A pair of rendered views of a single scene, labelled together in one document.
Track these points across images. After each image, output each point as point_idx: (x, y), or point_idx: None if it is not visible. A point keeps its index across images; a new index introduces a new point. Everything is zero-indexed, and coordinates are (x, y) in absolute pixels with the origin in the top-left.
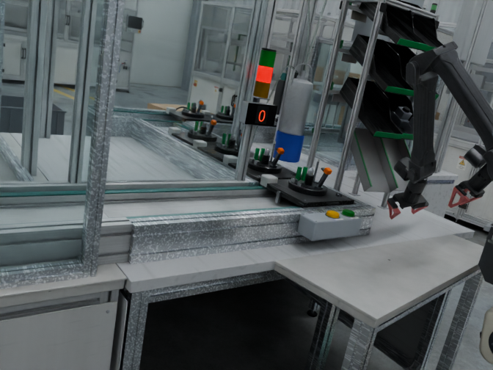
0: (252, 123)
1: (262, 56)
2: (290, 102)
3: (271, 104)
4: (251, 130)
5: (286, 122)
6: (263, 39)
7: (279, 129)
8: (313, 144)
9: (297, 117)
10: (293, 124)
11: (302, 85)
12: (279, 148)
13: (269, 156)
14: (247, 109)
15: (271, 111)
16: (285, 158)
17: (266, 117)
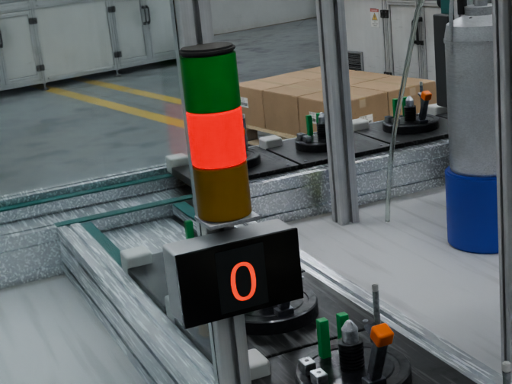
0: (211, 318)
1: (184, 80)
2: (461, 88)
3: (277, 225)
4: (233, 323)
5: (462, 145)
6: (180, 16)
7: (450, 166)
8: (506, 267)
9: (490, 125)
10: (484, 147)
11: (483, 33)
12: (376, 329)
13: (360, 346)
14: (177, 280)
15: (276, 254)
16: (484, 246)
17: (264, 280)
